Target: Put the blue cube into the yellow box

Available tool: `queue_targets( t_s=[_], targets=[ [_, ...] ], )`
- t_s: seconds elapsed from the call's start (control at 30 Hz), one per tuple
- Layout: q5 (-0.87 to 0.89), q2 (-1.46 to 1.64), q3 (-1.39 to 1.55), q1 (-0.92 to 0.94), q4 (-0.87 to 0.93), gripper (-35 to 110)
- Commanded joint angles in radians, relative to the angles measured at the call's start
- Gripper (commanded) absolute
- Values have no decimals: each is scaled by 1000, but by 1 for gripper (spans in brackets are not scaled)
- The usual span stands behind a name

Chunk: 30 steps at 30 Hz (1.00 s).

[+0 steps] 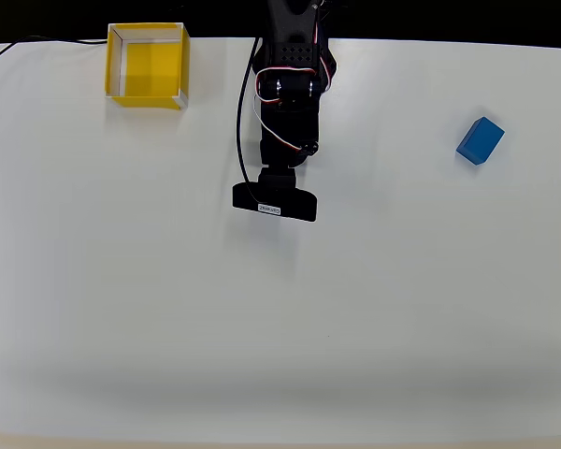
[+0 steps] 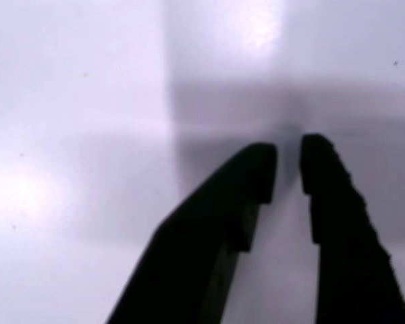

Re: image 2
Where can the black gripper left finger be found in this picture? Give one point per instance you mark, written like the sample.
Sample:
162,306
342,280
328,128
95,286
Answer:
202,236

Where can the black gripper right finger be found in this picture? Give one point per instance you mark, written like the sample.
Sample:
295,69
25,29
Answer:
344,253

